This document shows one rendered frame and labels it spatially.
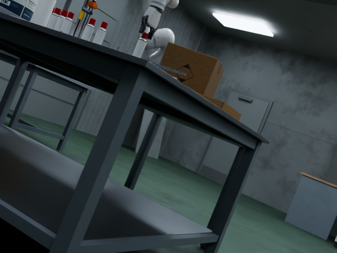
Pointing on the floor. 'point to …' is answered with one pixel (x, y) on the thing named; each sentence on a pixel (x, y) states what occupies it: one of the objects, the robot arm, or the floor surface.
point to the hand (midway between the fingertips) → (145, 34)
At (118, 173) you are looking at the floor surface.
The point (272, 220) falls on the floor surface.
